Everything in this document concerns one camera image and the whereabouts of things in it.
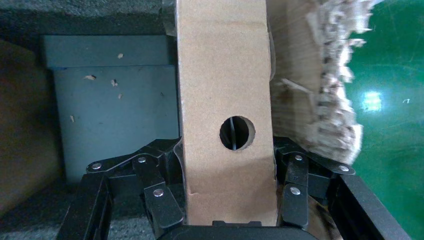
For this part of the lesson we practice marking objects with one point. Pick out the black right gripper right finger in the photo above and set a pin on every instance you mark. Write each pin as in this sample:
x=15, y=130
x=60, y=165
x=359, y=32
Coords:
x=331, y=198

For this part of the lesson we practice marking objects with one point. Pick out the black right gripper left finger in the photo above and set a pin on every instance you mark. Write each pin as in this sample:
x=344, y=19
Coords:
x=109, y=198

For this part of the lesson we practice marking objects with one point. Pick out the small brown cardboard box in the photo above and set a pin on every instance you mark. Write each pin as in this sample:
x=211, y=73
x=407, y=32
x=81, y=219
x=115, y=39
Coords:
x=225, y=73

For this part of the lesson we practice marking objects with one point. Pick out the small cardboard scrap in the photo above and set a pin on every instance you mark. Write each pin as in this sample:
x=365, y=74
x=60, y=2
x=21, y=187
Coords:
x=120, y=55
x=89, y=77
x=114, y=82

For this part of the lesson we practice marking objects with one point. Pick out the large open cardboard carton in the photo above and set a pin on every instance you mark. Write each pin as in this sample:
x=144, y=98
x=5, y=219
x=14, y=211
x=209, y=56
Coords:
x=298, y=66

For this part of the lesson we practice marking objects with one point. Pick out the black foam insert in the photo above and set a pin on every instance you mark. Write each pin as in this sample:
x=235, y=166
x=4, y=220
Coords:
x=82, y=16

